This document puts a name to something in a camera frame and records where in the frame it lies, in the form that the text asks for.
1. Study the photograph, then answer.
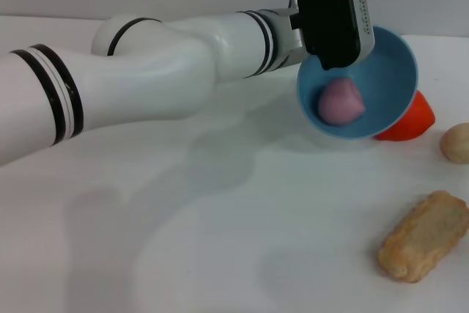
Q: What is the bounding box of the pink toy peach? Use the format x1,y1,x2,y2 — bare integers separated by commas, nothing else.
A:
317,78,366,127

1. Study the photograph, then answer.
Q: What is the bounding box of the blue bowl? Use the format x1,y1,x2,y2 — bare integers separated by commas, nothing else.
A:
295,25,419,140

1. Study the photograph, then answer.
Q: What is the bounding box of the red pepper toy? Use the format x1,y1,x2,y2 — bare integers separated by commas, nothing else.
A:
373,89,436,142

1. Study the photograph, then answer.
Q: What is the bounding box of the toasted bread slice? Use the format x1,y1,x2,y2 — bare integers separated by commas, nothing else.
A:
377,190,469,284

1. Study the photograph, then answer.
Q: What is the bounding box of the beige round potato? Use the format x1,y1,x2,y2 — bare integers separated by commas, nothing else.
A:
440,122,469,164

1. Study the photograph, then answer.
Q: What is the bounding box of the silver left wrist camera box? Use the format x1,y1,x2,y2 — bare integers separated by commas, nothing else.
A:
292,0,376,72

